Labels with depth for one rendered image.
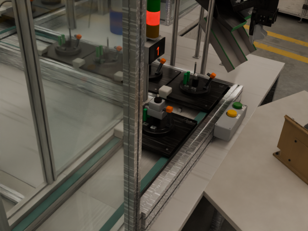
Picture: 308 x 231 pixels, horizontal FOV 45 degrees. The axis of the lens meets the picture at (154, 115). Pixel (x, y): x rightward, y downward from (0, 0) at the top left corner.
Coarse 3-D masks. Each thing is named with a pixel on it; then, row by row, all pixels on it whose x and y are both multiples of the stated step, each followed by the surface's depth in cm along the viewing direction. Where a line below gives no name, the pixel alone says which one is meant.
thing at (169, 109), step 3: (165, 108) 137; (168, 108) 134; (171, 108) 134; (165, 111) 136; (168, 111) 135; (171, 111) 135; (168, 114) 136; (168, 117) 137; (168, 120) 137; (168, 123) 138
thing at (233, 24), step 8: (200, 0) 170; (208, 0) 167; (216, 0) 178; (224, 0) 176; (208, 8) 169; (216, 8) 166; (224, 8) 177; (232, 8) 175; (216, 16) 168; (224, 16) 172; (232, 16) 175; (240, 16) 175; (224, 24) 167; (232, 24) 171; (240, 24) 169
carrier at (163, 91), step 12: (168, 84) 170; (180, 84) 166; (192, 84) 165; (204, 84) 167; (216, 84) 171; (168, 96) 161; (180, 96) 161; (192, 96) 161; (204, 96) 162; (216, 96) 163; (204, 108) 155
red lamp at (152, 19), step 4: (148, 12) 135; (152, 12) 134; (156, 12) 134; (148, 16) 135; (152, 16) 135; (156, 16) 135; (148, 20) 136; (152, 20) 136; (156, 20) 136; (148, 24) 137; (152, 24) 136; (156, 24) 137
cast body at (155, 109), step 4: (152, 100) 136; (156, 100) 135; (160, 100) 135; (164, 100) 137; (152, 104) 135; (156, 104) 135; (160, 104) 135; (164, 104) 137; (148, 108) 138; (152, 108) 136; (156, 108) 135; (160, 108) 135; (148, 112) 138; (152, 112) 137; (156, 112) 136; (160, 112) 136; (164, 112) 137; (156, 116) 137; (160, 116) 136; (164, 116) 138
